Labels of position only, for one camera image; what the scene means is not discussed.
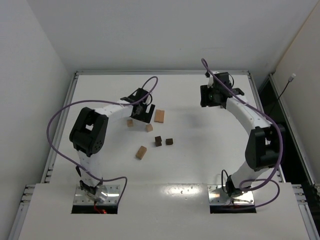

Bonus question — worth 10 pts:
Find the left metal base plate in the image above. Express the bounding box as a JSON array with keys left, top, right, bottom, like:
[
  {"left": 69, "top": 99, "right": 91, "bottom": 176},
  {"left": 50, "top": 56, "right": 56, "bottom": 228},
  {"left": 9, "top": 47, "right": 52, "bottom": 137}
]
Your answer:
[{"left": 73, "top": 184, "right": 120, "bottom": 206}]

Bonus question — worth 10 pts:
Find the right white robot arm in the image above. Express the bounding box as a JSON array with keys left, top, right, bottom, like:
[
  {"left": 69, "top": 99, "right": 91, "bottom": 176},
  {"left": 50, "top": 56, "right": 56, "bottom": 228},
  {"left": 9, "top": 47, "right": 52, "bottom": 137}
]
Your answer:
[{"left": 200, "top": 71, "right": 285, "bottom": 197}]

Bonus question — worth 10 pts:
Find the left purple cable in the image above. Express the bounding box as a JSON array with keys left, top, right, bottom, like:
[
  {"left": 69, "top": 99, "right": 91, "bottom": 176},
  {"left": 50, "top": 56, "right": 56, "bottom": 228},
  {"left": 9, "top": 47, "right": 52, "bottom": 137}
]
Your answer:
[{"left": 47, "top": 76, "right": 159, "bottom": 203}]

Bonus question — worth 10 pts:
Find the metal base plate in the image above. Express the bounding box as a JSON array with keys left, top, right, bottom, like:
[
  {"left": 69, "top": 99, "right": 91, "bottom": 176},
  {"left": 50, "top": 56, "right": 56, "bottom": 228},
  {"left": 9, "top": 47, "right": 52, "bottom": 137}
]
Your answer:
[
  {"left": 73, "top": 184, "right": 120, "bottom": 206},
  {"left": 207, "top": 184, "right": 255, "bottom": 207}
]

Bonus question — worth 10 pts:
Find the dark wood tall block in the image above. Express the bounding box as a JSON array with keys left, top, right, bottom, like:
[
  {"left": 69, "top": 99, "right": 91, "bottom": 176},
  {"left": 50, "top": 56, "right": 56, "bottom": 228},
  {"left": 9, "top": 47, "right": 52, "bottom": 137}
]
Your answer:
[{"left": 154, "top": 135, "right": 162, "bottom": 147}]

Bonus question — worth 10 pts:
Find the light wood long block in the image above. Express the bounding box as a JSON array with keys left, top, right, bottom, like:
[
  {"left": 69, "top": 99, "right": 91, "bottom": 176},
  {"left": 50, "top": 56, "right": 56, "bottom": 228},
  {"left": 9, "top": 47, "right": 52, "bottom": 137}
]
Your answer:
[{"left": 135, "top": 146, "right": 147, "bottom": 160}]

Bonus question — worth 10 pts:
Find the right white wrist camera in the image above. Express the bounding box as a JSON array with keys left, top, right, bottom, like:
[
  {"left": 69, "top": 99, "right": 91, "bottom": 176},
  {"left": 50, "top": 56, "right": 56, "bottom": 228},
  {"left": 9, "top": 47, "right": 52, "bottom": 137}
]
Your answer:
[{"left": 205, "top": 71, "right": 215, "bottom": 88}]

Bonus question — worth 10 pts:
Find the black wall cable white plug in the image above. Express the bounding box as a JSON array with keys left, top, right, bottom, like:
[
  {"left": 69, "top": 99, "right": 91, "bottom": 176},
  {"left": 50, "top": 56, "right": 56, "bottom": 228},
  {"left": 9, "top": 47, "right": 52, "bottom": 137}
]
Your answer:
[{"left": 274, "top": 73, "right": 296, "bottom": 105}]

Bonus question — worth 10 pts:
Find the pale wood cube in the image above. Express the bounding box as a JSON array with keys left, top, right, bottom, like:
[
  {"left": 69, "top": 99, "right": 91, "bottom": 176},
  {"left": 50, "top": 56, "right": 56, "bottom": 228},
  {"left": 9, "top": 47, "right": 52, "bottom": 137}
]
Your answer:
[{"left": 145, "top": 124, "right": 153, "bottom": 133}]

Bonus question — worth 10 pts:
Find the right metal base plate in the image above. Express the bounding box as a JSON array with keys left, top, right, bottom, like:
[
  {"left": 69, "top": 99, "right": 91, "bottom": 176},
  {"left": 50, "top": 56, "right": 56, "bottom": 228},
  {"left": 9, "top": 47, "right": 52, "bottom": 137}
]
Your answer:
[{"left": 207, "top": 184, "right": 255, "bottom": 207}]

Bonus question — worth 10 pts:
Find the light wood cube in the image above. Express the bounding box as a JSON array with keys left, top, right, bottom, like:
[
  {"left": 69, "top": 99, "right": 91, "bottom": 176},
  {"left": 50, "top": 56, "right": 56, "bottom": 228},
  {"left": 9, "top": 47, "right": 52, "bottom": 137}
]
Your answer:
[{"left": 127, "top": 119, "right": 134, "bottom": 128}]

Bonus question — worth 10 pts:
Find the purple cable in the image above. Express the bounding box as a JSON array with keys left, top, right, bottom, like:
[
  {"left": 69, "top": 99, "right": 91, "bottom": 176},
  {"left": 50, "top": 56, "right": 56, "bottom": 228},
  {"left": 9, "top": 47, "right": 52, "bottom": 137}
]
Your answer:
[
  {"left": 200, "top": 58, "right": 286, "bottom": 209},
  {"left": 47, "top": 76, "right": 159, "bottom": 203}
]

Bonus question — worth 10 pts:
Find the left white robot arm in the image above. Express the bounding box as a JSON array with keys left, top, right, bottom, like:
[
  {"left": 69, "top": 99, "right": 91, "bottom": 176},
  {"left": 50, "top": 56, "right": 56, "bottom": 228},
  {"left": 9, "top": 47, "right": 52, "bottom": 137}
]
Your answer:
[{"left": 69, "top": 88, "right": 155, "bottom": 201}]

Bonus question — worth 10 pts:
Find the light wood plank block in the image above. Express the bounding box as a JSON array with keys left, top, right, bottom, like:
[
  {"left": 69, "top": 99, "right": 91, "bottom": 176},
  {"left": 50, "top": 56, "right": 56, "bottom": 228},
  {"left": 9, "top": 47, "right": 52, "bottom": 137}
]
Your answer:
[{"left": 159, "top": 110, "right": 165, "bottom": 124}]

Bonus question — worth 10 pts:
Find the dark wood small cube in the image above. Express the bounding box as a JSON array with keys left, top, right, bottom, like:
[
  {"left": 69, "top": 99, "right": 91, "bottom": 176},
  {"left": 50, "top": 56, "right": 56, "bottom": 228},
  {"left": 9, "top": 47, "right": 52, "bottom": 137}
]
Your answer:
[{"left": 165, "top": 138, "right": 174, "bottom": 146}]

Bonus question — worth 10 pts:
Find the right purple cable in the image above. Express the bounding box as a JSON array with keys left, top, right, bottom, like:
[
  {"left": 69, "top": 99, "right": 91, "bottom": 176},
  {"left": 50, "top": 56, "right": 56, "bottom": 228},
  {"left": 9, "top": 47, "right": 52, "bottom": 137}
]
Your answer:
[{"left": 200, "top": 58, "right": 286, "bottom": 209}]

